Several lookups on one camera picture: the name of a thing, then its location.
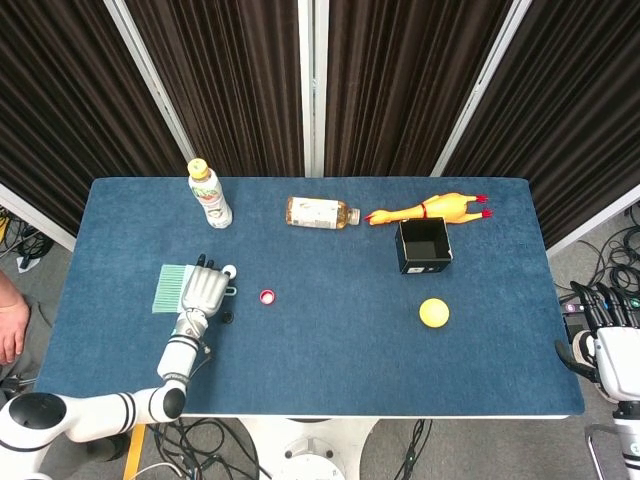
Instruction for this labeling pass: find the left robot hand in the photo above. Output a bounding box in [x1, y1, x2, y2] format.
[179, 253, 237, 315]

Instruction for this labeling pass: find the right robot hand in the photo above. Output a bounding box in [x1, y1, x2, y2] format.
[554, 280, 640, 401]

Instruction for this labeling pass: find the green white brush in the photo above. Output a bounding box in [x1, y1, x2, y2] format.
[151, 264, 238, 315]

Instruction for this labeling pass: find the yellow-capped drink bottle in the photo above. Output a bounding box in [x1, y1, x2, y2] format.
[187, 157, 234, 230]

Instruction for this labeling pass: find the amber tea bottle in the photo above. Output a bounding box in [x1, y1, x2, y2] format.
[285, 196, 362, 231]

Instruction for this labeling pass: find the black and white shoe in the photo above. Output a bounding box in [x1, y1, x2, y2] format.
[569, 329, 599, 365]

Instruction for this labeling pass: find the black power strip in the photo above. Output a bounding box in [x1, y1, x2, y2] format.
[559, 298, 596, 346]

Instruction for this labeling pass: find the grey metal chair leg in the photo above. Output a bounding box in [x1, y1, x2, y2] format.
[584, 423, 621, 480]

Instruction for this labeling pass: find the blue felt table mat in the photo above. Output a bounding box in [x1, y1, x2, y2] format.
[34, 175, 586, 417]

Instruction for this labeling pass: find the grey trousers leg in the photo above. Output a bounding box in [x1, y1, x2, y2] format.
[0, 292, 57, 401]

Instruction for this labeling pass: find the yellow floor tape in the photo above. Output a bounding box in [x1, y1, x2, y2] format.
[122, 423, 147, 480]

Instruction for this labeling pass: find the white table base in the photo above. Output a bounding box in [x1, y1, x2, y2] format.
[238, 417, 377, 480]

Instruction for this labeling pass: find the yellow ball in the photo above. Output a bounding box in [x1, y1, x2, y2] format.
[418, 297, 451, 329]

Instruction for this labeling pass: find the dark brown curtain panel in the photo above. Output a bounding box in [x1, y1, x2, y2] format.
[324, 0, 521, 177]
[442, 0, 640, 249]
[0, 0, 189, 236]
[117, 0, 306, 177]

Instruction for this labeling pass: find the black open box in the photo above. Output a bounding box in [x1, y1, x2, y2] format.
[395, 216, 455, 276]

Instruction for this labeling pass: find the yellow rubber chicken toy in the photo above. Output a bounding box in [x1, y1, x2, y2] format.
[363, 192, 494, 227]

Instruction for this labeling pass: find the black floor cable bundle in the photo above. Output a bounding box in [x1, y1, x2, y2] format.
[144, 417, 274, 480]
[554, 199, 640, 301]
[0, 207, 56, 274]

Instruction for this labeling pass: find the white partition base rail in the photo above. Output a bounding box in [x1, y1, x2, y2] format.
[0, 182, 77, 251]
[547, 184, 640, 259]

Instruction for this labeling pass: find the white partition frame post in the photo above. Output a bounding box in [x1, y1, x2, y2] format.
[297, 0, 331, 177]
[430, 0, 534, 177]
[103, 0, 197, 177]

